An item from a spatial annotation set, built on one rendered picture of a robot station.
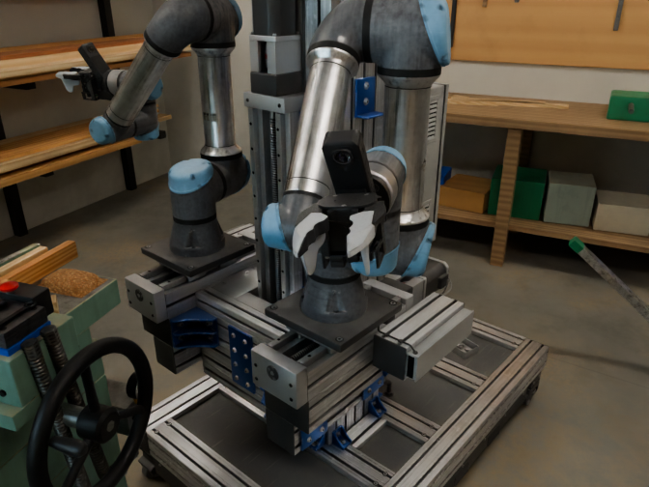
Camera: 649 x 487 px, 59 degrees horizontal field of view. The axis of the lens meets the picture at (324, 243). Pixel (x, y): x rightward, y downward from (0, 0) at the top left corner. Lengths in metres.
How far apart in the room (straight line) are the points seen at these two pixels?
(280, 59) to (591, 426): 1.74
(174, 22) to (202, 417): 1.19
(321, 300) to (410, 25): 0.57
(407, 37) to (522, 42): 2.72
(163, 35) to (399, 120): 0.64
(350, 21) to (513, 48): 2.74
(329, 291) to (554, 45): 2.74
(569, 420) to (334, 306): 1.37
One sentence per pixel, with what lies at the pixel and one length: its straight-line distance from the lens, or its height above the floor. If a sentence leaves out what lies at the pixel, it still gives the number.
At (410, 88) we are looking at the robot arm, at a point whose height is 1.31.
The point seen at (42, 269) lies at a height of 0.92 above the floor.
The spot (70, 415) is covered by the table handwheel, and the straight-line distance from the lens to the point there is 1.08.
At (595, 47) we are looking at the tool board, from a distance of 3.69.
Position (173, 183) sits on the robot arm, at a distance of 1.52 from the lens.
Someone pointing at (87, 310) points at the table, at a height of 0.88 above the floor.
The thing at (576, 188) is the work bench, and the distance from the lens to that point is 3.40.
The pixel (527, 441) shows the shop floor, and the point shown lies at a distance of 2.26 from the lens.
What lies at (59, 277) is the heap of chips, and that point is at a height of 0.92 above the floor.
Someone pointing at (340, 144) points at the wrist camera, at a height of 1.31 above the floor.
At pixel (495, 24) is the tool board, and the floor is 1.26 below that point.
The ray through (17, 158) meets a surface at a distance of 3.55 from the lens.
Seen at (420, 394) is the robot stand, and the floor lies 0.21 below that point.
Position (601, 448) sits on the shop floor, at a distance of 2.33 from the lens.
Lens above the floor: 1.48
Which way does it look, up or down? 25 degrees down
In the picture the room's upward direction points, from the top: straight up
